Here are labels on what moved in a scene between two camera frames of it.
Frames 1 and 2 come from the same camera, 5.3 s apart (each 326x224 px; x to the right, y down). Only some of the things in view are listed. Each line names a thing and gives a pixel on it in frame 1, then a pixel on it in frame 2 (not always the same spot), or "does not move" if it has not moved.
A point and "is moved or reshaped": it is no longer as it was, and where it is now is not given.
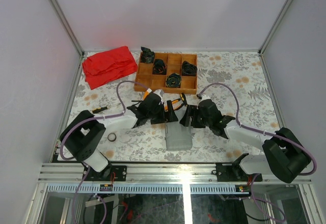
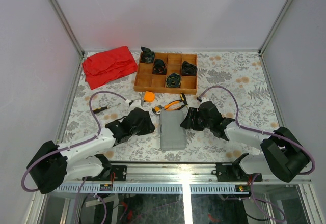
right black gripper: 194,111 does not move
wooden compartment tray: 170,73 does not move
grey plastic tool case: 178,137 is moved or reshaped
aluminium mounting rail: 58,173 does not move
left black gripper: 168,116 to 150,127
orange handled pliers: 175,104 does not move
